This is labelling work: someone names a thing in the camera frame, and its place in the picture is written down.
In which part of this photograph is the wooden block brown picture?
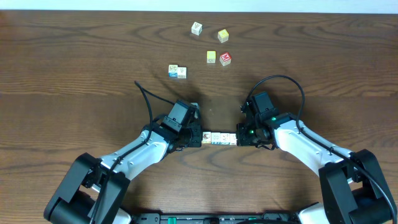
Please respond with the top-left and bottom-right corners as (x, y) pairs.
(201, 131), (211, 144)

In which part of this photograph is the wooden block drawing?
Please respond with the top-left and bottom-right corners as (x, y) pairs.
(220, 133), (230, 145)

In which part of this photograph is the wooden block with drawing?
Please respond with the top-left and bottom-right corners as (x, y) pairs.
(229, 133), (237, 145)

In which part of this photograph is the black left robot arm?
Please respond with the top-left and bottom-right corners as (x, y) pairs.
(44, 116), (202, 223)

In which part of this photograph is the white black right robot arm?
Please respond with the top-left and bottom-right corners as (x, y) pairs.
(236, 113), (397, 223)

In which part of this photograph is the wooden block beside blue block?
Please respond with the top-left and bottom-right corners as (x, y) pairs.
(177, 67), (187, 79)

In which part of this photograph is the blue side wooden block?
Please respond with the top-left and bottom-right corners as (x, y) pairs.
(168, 64), (178, 77)

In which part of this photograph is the red letter M block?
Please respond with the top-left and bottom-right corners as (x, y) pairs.
(220, 52), (232, 66)

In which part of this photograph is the yellow top wooden block near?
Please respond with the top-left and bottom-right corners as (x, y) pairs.
(206, 50), (216, 63)

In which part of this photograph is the yellow wooden block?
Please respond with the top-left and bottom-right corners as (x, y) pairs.
(206, 50), (216, 63)
(218, 29), (229, 43)

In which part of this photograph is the yellow top wooden block far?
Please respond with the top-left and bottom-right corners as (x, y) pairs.
(218, 29), (229, 43)

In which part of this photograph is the plain wooden block far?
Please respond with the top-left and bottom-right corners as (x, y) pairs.
(191, 22), (203, 35)

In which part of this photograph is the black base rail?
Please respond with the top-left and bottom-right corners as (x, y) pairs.
(131, 212), (300, 224)

